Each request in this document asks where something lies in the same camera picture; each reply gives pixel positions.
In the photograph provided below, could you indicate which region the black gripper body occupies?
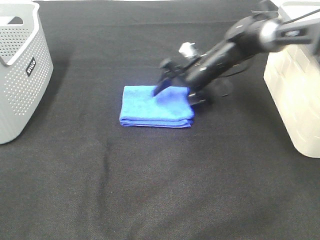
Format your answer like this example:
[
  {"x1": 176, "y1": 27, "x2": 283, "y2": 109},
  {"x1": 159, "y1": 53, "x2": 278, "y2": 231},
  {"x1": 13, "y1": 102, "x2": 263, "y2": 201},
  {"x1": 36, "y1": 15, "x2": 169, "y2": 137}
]
[{"x1": 160, "y1": 41, "x2": 244, "y2": 92}]

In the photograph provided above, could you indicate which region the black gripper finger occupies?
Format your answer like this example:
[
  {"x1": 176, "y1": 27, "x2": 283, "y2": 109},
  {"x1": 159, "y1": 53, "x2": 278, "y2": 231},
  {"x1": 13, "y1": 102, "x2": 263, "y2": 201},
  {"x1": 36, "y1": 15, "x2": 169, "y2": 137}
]
[
  {"x1": 187, "y1": 90, "x2": 213, "y2": 106},
  {"x1": 152, "y1": 72, "x2": 175, "y2": 97}
]

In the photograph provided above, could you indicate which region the blue microfiber towel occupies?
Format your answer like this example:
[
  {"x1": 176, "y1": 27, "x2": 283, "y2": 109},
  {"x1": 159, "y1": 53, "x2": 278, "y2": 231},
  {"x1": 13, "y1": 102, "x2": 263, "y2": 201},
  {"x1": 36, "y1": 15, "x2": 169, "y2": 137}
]
[{"x1": 119, "y1": 85, "x2": 194, "y2": 128}]

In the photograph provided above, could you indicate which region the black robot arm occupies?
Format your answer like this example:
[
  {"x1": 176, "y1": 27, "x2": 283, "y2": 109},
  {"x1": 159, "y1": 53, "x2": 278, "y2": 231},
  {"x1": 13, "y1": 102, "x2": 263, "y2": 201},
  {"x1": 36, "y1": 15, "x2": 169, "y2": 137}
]
[{"x1": 152, "y1": 0, "x2": 320, "y2": 104}]

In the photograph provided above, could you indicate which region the white plastic bin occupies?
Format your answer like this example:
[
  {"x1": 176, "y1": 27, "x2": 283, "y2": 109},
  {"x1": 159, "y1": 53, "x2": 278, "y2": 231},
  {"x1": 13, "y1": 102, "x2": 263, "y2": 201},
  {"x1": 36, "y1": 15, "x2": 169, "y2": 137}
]
[{"x1": 263, "y1": 1, "x2": 320, "y2": 159}]

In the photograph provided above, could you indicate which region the black table cloth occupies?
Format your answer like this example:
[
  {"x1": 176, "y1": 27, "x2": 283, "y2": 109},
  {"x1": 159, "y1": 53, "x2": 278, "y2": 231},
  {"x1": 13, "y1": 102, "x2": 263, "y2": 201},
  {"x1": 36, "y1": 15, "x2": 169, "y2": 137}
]
[{"x1": 0, "y1": 0, "x2": 320, "y2": 240}]

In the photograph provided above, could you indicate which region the grey perforated plastic basket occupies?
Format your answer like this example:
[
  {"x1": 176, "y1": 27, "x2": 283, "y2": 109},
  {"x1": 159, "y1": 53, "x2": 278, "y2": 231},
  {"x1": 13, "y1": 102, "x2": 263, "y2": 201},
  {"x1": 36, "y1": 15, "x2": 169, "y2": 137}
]
[{"x1": 0, "y1": 0, "x2": 54, "y2": 144}]

